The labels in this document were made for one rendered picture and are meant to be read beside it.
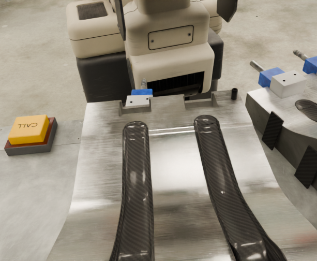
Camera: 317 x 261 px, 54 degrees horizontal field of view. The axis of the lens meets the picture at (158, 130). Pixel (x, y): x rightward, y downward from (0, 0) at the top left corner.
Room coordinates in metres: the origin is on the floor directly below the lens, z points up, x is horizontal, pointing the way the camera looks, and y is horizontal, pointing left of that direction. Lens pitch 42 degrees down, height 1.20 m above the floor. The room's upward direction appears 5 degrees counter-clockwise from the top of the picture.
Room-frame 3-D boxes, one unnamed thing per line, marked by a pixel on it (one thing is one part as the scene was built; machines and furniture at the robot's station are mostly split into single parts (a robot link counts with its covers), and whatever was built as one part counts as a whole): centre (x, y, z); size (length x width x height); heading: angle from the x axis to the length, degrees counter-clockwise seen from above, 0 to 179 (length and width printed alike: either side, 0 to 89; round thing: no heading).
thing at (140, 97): (0.52, 0.03, 0.83); 0.13 x 0.05 x 0.05; 175
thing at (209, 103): (0.41, -0.07, 0.87); 0.05 x 0.05 x 0.04; 0
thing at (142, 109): (0.41, 0.03, 0.87); 0.05 x 0.05 x 0.04; 0
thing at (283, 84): (0.51, -0.23, 0.86); 0.13 x 0.05 x 0.05; 18
